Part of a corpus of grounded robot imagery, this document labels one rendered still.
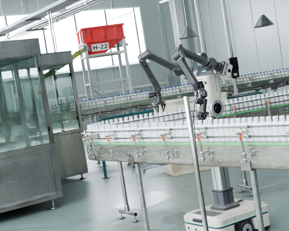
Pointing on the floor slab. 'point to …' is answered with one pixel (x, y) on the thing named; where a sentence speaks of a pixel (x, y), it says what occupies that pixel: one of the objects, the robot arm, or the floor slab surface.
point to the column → (175, 9)
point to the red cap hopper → (117, 35)
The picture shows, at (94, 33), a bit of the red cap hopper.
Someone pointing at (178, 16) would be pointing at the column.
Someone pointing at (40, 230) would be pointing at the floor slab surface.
